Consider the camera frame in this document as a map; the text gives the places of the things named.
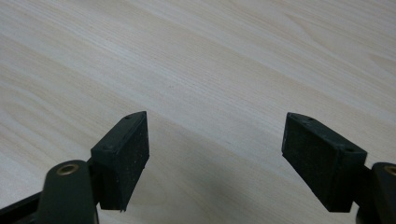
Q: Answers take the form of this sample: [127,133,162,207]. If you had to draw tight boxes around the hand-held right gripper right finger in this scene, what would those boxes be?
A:
[281,112,369,214]

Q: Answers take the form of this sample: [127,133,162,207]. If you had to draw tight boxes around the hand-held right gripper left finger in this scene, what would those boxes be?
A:
[90,110,150,213]

